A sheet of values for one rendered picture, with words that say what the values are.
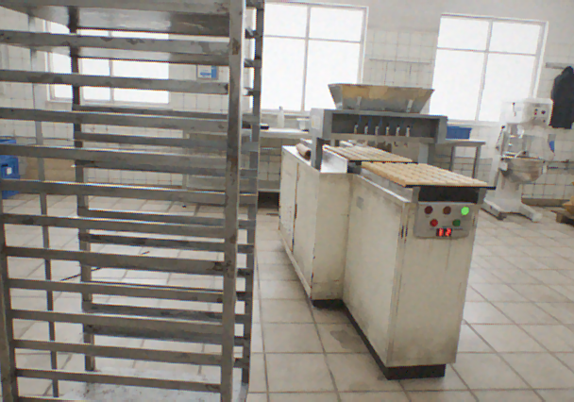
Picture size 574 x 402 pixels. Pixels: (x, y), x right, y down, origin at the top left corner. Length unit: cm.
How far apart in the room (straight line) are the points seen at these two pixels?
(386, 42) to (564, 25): 227
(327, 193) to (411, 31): 378
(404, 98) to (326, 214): 78
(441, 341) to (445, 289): 25
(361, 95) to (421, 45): 353
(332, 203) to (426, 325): 83
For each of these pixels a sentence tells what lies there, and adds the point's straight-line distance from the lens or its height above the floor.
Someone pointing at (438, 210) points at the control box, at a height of 81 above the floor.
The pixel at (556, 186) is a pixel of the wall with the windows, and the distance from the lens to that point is 707.
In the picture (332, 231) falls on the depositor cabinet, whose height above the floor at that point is 50.
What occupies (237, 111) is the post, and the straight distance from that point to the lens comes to 107.
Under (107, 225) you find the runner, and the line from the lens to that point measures 124.
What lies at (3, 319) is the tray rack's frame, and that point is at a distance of 144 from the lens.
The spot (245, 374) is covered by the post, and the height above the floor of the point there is 19.
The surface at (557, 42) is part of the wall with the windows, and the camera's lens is 684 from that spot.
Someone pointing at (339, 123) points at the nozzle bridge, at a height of 110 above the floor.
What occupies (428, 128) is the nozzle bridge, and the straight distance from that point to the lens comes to 273.
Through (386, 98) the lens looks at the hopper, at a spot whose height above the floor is 125.
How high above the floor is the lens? 121
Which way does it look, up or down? 13 degrees down
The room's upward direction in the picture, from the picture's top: 3 degrees clockwise
